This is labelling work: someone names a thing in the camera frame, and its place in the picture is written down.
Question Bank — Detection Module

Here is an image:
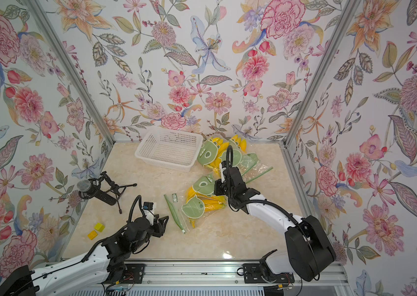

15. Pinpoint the white plastic basket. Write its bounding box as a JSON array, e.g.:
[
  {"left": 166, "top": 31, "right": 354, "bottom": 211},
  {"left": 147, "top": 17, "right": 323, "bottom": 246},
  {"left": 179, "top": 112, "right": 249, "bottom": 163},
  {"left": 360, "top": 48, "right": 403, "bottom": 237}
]
[{"left": 135, "top": 127, "right": 204, "bottom": 172}]

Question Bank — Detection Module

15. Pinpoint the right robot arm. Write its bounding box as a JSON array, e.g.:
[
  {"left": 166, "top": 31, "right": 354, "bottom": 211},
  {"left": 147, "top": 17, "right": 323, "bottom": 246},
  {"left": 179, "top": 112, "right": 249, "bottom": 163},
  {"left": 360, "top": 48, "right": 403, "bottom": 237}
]
[{"left": 215, "top": 167, "right": 337, "bottom": 282}]

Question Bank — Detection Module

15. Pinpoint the yellow block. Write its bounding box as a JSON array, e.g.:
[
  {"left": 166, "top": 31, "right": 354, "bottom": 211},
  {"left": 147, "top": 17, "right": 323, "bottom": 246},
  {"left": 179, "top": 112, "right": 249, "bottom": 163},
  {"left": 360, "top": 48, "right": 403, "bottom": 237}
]
[
  {"left": 94, "top": 223, "right": 105, "bottom": 233},
  {"left": 87, "top": 231, "right": 98, "bottom": 240}
]

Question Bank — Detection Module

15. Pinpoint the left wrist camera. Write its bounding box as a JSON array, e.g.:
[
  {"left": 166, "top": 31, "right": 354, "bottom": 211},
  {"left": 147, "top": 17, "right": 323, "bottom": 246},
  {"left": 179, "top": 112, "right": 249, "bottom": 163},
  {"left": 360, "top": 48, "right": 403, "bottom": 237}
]
[{"left": 142, "top": 202, "right": 155, "bottom": 225}]

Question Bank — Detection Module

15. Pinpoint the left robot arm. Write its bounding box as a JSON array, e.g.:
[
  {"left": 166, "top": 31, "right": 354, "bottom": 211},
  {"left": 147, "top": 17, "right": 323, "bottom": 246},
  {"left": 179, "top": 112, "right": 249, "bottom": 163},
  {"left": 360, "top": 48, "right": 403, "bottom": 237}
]
[{"left": 0, "top": 215, "right": 169, "bottom": 296}]

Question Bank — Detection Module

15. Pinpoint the black microphone on tripod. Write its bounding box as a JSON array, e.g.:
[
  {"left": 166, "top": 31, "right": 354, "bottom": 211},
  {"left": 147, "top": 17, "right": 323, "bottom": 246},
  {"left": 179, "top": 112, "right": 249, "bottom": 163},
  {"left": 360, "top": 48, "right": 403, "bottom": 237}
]
[{"left": 77, "top": 171, "right": 138, "bottom": 214}]

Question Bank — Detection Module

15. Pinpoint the zip-top bag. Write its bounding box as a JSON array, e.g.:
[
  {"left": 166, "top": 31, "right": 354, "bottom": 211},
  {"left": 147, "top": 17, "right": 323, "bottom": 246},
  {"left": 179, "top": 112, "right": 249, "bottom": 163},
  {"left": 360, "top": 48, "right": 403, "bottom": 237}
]
[
  {"left": 197, "top": 137, "right": 233, "bottom": 177},
  {"left": 229, "top": 135, "right": 273, "bottom": 184},
  {"left": 164, "top": 173, "right": 228, "bottom": 234}
]

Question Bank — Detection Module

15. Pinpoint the aluminium front rail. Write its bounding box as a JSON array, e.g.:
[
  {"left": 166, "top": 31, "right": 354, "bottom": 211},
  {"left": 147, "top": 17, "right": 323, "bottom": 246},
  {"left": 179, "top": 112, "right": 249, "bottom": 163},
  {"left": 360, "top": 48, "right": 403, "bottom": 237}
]
[{"left": 126, "top": 260, "right": 348, "bottom": 287}]

